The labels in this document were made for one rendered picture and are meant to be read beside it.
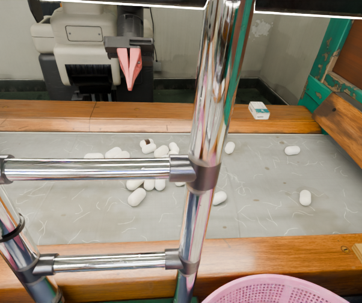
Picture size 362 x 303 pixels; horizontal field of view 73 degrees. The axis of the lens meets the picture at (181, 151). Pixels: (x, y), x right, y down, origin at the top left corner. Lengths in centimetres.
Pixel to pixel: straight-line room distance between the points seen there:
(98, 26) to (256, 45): 199
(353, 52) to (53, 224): 70
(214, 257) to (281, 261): 9
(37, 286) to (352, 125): 57
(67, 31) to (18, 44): 164
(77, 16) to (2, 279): 86
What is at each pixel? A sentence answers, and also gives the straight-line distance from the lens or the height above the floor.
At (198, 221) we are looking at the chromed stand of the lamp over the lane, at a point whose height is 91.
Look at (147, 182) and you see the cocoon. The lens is 44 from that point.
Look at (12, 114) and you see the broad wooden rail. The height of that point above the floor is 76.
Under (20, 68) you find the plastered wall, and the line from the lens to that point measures 273.
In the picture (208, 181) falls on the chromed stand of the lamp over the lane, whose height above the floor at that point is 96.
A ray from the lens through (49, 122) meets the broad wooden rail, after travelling 65.
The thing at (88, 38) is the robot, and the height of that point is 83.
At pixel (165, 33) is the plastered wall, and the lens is 249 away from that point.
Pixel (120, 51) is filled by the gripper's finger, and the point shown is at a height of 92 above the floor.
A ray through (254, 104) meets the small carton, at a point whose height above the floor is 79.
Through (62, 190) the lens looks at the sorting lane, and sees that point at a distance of 49.
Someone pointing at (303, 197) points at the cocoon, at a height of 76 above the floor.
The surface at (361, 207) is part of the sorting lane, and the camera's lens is 56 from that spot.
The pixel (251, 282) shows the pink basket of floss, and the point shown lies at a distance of 36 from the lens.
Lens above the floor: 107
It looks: 38 degrees down
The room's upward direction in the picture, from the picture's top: 5 degrees clockwise
